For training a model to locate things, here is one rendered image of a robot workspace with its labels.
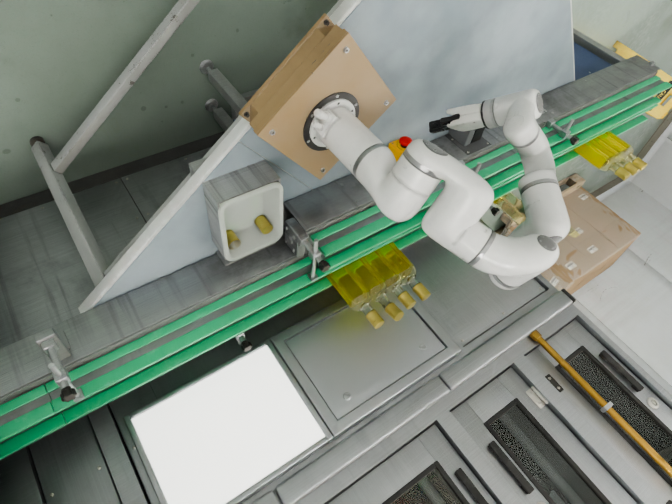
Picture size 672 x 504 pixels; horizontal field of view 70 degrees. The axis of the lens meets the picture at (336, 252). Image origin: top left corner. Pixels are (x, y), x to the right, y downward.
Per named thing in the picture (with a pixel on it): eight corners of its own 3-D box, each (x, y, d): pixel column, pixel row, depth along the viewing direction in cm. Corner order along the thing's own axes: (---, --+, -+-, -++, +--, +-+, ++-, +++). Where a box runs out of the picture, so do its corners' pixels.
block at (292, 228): (282, 242, 141) (295, 258, 137) (282, 221, 133) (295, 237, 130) (292, 237, 142) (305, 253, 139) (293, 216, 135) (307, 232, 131)
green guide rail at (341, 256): (308, 253, 140) (323, 273, 136) (308, 251, 139) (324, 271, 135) (644, 92, 211) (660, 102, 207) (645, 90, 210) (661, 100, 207)
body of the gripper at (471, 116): (499, 102, 130) (460, 112, 138) (482, 95, 122) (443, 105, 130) (500, 130, 130) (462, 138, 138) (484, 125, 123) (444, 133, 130)
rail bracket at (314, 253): (295, 262, 139) (319, 293, 133) (296, 224, 126) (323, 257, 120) (304, 258, 140) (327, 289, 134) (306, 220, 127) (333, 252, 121)
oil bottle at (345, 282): (315, 264, 148) (356, 316, 138) (316, 253, 144) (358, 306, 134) (330, 257, 150) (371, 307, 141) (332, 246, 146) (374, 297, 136)
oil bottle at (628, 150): (578, 134, 201) (636, 175, 188) (585, 123, 197) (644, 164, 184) (586, 130, 204) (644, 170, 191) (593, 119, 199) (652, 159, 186)
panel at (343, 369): (125, 421, 126) (179, 546, 111) (122, 417, 124) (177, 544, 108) (390, 275, 163) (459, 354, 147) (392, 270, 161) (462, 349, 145)
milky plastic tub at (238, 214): (212, 242, 132) (226, 264, 128) (201, 183, 114) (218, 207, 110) (267, 218, 139) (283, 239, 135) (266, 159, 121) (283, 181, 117)
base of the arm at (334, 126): (290, 133, 108) (329, 176, 100) (322, 85, 103) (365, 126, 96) (331, 149, 120) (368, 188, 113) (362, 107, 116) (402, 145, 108)
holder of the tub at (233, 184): (214, 252, 136) (227, 271, 133) (202, 182, 115) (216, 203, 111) (267, 229, 143) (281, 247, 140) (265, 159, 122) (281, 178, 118)
